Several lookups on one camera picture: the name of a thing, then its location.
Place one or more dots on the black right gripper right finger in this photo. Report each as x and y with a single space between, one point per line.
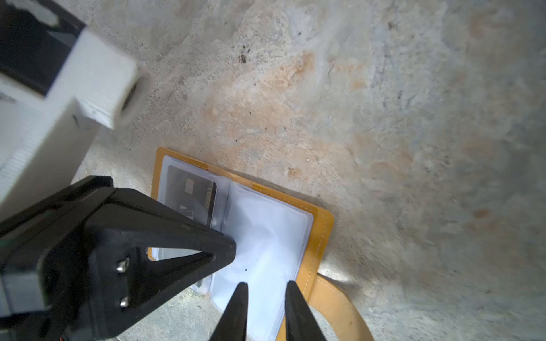
300 322

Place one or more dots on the black VIP card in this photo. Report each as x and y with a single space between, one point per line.
190 195

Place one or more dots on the yellow leather card holder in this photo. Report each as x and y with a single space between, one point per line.
279 238

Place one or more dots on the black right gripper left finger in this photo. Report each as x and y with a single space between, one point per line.
232 325

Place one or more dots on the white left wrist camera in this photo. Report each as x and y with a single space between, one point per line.
60 83

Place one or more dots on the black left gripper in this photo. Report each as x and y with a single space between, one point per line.
92 260

